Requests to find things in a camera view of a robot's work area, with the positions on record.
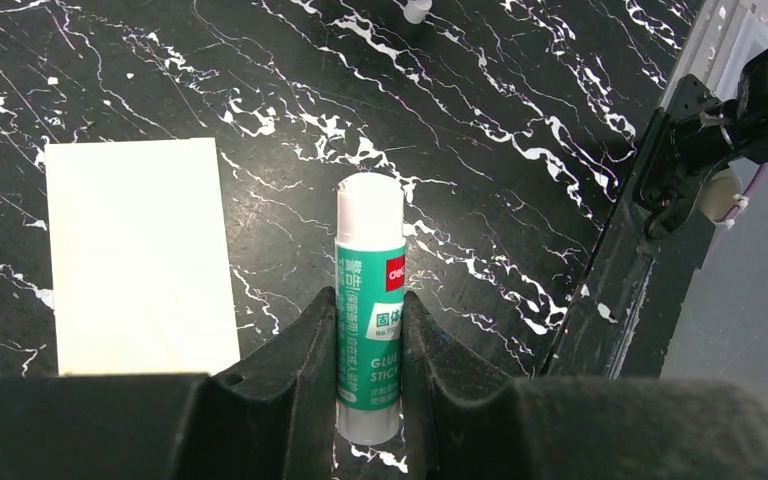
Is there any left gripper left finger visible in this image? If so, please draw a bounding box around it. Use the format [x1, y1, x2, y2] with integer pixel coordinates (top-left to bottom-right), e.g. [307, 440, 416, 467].
[0, 287, 336, 479]

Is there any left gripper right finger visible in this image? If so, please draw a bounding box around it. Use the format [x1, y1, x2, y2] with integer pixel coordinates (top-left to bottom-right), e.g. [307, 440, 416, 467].
[402, 293, 768, 479]

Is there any cream envelope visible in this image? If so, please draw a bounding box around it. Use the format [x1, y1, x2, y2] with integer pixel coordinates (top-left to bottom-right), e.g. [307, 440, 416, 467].
[44, 138, 241, 376]

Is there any green white glue stick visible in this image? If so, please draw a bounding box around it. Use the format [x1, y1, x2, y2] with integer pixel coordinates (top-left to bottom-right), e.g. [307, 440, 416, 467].
[335, 172, 406, 445]

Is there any white glue stick cap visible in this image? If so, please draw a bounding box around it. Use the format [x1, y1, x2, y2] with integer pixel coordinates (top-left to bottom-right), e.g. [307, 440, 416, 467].
[402, 0, 433, 25]

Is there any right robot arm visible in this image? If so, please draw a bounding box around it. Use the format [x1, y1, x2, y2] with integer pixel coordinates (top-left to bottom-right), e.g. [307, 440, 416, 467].
[635, 48, 768, 240]

